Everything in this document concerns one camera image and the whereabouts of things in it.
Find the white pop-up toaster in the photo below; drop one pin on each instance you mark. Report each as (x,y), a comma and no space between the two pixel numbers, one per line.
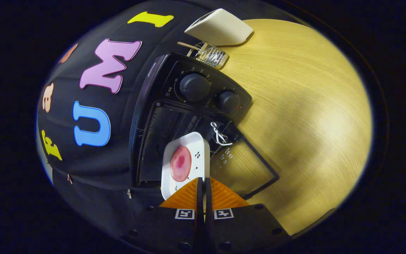
(220,26)

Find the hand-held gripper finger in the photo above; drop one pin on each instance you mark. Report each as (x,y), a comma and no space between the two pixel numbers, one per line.
(208,211)
(200,211)

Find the white square plate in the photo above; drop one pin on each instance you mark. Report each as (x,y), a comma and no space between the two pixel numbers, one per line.
(197,143)

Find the black toaster oven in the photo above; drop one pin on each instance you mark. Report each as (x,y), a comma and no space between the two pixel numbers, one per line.
(196,86)

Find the pink round food slice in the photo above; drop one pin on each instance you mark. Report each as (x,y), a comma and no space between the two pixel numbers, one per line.
(180,164)

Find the red cloth clip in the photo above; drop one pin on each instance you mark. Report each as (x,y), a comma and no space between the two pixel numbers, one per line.
(69,179)

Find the wooden stick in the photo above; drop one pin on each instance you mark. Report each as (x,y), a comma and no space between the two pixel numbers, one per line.
(187,45)

